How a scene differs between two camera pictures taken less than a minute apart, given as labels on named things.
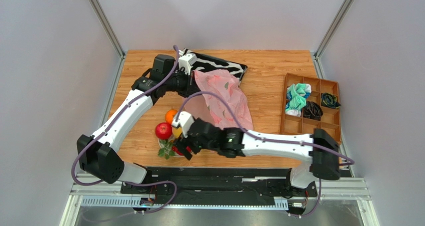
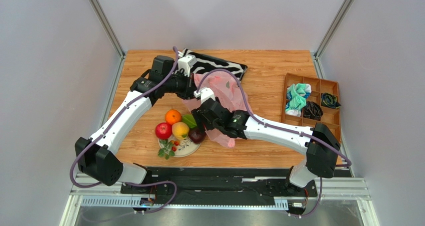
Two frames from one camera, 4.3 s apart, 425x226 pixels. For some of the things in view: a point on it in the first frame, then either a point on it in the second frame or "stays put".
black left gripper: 191,87 stays put
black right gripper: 194,138 to 202,119
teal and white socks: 297,95 stays put
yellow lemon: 176,132 stays put
